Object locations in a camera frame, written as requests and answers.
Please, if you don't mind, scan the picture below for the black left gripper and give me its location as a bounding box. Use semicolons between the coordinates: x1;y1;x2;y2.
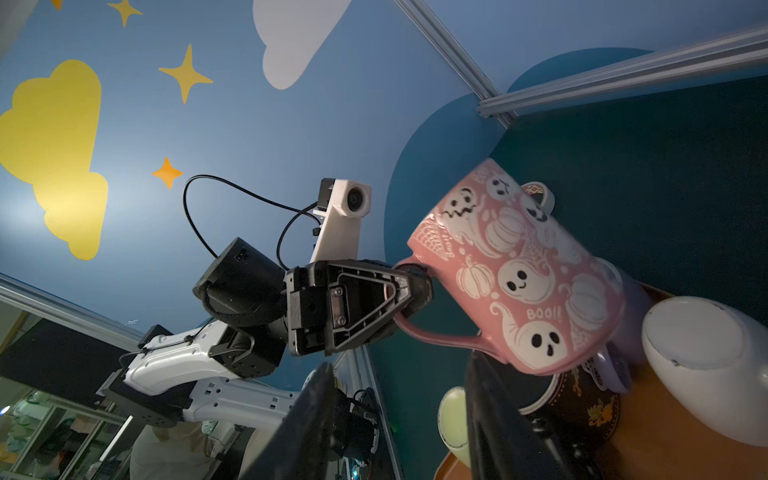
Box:
285;260;433;356

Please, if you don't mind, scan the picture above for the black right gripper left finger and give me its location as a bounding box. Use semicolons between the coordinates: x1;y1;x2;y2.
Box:
240;363;336;480

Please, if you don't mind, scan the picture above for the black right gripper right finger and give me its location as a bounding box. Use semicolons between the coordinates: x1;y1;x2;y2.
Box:
465;352;600;479

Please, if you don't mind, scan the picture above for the pink ghost pattern mug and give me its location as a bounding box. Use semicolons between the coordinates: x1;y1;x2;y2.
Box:
395;159;627;375

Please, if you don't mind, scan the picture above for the white ceramic mug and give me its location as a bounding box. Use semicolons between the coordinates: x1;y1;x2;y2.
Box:
642;296;767;447

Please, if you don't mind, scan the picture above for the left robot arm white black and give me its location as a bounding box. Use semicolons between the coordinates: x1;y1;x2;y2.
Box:
100;239;432;429

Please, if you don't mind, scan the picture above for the yellow-green ceramic mug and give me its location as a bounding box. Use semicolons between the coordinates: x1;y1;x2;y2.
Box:
437;387;471;468

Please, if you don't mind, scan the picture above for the black patterned mug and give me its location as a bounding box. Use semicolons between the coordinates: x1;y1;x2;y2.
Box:
513;365;621;448

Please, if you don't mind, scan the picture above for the purple ceramic mug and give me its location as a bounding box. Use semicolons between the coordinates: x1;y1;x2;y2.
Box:
582;257;653;394

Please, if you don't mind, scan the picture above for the large patterned tape roll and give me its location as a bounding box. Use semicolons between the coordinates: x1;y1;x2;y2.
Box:
522;181;556;215

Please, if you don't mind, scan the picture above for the aluminium frame left post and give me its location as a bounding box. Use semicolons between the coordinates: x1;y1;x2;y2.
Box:
395;0;501;101

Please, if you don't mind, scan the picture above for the aluminium frame back bar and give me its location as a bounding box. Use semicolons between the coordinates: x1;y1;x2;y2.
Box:
476;25;767;118

